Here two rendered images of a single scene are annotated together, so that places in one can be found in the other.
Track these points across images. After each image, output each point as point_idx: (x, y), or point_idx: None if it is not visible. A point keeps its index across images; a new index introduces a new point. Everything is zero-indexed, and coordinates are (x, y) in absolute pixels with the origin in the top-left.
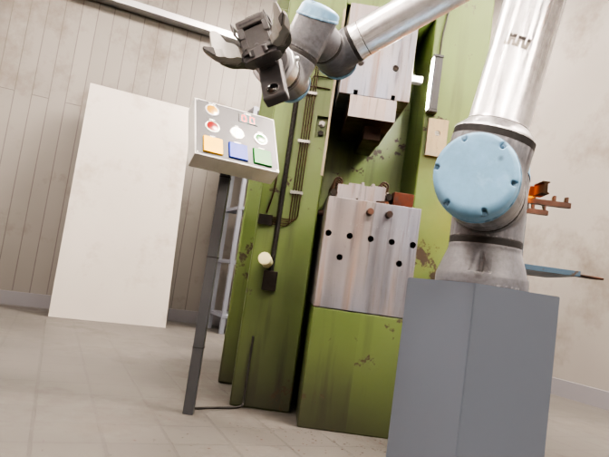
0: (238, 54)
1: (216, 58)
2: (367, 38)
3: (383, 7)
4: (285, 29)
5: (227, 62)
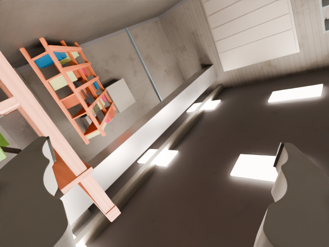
0: (69, 224)
1: (27, 150)
2: None
3: None
4: (311, 167)
5: (0, 208)
